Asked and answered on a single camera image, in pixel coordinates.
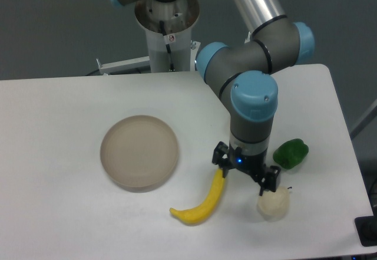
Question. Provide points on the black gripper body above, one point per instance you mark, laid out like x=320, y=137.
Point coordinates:
x=252, y=165

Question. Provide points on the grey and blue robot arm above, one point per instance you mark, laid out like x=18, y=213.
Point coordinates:
x=240, y=77

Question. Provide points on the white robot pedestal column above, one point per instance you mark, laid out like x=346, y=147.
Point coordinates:
x=168, y=27

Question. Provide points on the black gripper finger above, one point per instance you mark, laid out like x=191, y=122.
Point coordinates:
x=266, y=177
x=220, y=158

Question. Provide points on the yellow toy banana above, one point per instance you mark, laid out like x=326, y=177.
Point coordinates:
x=200, y=213

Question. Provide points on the green toy bell pepper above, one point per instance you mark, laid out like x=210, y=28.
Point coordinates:
x=291, y=153

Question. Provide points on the beige round plate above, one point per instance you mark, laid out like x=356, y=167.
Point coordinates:
x=139, y=153

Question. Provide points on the black device at table edge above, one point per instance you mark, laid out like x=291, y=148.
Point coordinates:
x=366, y=228

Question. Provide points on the grey metal stand leg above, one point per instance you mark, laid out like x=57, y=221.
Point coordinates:
x=363, y=120

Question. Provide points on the white upright bracket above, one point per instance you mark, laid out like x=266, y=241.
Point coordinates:
x=249, y=38

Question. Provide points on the white metal frame bracket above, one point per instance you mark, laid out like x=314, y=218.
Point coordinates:
x=125, y=66

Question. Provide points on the white toy pear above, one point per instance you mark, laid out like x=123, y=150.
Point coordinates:
x=274, y=205

